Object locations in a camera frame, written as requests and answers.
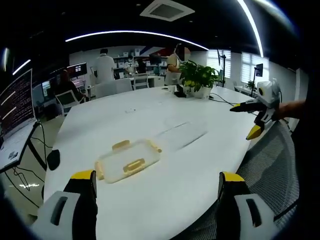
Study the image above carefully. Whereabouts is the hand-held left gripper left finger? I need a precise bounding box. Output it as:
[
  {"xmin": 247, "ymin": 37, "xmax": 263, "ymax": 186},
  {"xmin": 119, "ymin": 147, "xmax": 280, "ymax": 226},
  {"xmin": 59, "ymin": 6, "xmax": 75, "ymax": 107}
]
[{"xmin": 30, "ymin": 169, "xmax": 99, "ymax": 240}]

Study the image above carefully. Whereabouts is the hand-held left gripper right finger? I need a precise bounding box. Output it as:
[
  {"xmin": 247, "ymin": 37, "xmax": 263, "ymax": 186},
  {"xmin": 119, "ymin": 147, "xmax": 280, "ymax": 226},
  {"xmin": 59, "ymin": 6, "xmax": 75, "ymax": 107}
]
[{"xmin": 216, "ymin": 171, "xmax": 281, "ymax": 240}]

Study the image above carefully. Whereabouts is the clear container with yellow buckles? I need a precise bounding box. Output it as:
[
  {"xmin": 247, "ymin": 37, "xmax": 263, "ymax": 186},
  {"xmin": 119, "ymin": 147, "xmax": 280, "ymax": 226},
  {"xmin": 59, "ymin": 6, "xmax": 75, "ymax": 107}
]
[{"xmin": 94, "ymin": 139, "xmax": 163, "ymax": 185}]

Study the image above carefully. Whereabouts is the small screen on stand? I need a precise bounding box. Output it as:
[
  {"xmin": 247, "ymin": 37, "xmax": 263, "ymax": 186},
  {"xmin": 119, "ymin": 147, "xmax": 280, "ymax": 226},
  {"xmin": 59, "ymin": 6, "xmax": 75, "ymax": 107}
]
[{"xmin": 252, "ymin": 63, "xmax": 264, "ymax": 88}]

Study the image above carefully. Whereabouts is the grey mesh office chair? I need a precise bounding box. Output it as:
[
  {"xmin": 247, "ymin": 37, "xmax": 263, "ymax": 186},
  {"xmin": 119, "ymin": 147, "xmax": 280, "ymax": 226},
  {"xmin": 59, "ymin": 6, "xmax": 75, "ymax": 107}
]
[{"xmin": 174, "ymin": 119, "xmax": 302, "ymax": 240}]

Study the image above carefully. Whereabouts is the black tripod stand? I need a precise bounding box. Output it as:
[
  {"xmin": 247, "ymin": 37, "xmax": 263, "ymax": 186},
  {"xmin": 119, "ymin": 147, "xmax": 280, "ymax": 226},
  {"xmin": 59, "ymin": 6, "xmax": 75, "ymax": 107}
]
[{"xmin": 216, "ymin": 48, "xmax": 228, "ymax": 88}]

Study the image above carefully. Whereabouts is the black computer mouse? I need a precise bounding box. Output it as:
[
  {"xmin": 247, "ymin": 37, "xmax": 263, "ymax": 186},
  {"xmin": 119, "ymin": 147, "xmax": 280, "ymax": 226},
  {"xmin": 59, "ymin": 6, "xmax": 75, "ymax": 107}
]
[{"xmin": 46, "ymin": 149, "xmax": 61, "ymax": 172}]

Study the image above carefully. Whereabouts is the green potted plant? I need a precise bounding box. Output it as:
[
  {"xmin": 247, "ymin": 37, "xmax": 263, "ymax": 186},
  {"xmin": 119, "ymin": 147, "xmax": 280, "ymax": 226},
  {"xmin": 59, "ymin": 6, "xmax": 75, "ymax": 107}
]
[{"xmin": 177, "ymin": 59, "xmax": 223, "ymax": 99}]

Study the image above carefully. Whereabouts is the black box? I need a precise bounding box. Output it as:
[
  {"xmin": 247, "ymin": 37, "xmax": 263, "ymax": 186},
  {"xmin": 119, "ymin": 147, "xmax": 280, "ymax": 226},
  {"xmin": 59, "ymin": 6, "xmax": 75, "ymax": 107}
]
[{"xmin": 173, "ymin": 84, "xmax": 188, "ymax": 99}]

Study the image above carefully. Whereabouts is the clear plastic lid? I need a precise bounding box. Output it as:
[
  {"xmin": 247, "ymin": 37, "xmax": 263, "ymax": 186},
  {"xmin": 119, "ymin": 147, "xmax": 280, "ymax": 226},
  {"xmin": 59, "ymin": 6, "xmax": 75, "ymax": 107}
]
[{"xmin": 152, "ymin": 116, "xmax": 210, "ymax": 152}]

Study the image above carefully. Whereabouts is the curved ceiling light strip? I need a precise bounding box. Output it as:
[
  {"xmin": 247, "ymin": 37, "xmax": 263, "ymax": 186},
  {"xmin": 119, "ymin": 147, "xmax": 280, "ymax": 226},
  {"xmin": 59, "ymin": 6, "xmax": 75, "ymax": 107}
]
[
  {"xmin": 65, "ymin": 30, "xmax": 210, "ymax": 51},
  {"xmin": 236, "ymin": 0, "xmax": 265, "ymax": 58}
]

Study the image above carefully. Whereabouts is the small side desk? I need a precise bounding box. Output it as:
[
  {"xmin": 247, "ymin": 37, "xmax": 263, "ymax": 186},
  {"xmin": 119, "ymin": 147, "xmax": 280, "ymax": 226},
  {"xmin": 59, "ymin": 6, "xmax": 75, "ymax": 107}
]
[{"xmin": 0, "ymin": 121, "xmax": 48, "ymax": 176}]

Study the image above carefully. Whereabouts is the white office chair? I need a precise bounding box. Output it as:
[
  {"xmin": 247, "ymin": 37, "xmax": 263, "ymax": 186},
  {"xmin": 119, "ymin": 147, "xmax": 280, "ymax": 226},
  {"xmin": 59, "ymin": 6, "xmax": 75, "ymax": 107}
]
[
  {"xmin": 54, "ymin": 89, "xmax": 86, "ymax": 116},
  {"xmin": 131, "ymin": 72, "xmax": 151, "ymax": 91}
]

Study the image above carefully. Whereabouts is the open laptop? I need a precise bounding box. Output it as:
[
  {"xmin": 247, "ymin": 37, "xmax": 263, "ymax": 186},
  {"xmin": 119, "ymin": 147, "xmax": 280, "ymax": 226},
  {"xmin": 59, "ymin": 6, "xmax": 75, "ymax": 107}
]
[{"xmin": 0, "ymin": 68, "xmax": 39, "ymax": 173}]

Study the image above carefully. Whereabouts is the ceiling air vent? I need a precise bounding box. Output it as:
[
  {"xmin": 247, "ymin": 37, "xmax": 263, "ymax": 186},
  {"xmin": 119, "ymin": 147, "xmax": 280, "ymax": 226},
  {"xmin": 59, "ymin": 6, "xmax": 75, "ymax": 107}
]
[{"xmin": 139, "ymin": 0, "xmax": 196, "ymax": 23}]

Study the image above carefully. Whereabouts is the black floor cable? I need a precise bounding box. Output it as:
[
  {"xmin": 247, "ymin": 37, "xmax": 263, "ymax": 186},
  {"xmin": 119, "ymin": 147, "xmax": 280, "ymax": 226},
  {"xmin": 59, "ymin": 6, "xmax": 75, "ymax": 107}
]
[{"xmin": 4, "ymin": 166, "xmax": 46, "ymax": 192}]

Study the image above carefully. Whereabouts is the wall monitor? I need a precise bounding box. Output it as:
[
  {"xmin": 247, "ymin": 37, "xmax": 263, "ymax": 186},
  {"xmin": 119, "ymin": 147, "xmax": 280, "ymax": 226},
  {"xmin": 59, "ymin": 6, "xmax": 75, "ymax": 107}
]
[{"xmin": 66, "ymin": 63, "xmax": 88, "ymax": 76}]

